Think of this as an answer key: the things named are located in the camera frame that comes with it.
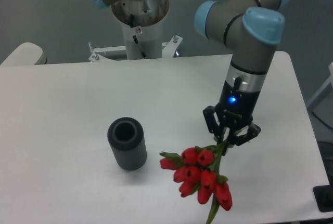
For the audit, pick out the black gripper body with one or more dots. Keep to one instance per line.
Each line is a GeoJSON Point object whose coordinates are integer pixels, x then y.
{"type": "Point", "coordinates": [235, 107]}

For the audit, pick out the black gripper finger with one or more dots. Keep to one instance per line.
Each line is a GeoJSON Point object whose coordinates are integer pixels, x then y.
{"type": "Point", "coordinates": [234, 138]}
{"type": "Point", "coordinates": [216, 121]}

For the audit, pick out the red tulip bouquet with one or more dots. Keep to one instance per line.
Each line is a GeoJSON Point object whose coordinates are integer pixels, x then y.
{"type": "Point", "coordinates": [197, 170]}

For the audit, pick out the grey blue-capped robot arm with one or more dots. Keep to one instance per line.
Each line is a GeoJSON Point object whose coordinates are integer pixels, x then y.
{"type": "Point", "coordinates": [251, 29]}

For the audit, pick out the dark grey ribbed vase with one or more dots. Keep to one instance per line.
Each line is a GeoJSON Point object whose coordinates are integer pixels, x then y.
{"type": "Point", "coordinates": [126, 138]}

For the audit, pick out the black device at table edge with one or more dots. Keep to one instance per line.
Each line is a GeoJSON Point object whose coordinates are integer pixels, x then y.
{"type": "Point", "coordinates": [323, 197]}

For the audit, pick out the white chair armrest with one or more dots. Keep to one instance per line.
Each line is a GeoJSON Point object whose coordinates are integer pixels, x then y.
{"type": "Point", "coordinates": [24, 55]}

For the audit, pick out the white pedestal base frame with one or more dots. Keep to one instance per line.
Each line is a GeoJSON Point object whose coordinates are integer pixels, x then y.
{"type": "Point", "coordinates": [168, 50]}

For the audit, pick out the white furniture frame right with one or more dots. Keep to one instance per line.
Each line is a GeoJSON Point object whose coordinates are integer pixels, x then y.
{"type": "Point", "coordinates": [322, 92]}

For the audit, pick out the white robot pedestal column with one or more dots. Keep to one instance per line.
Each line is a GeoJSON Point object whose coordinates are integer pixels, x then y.
{"type": "Point", "coordinates": [141, 21]}

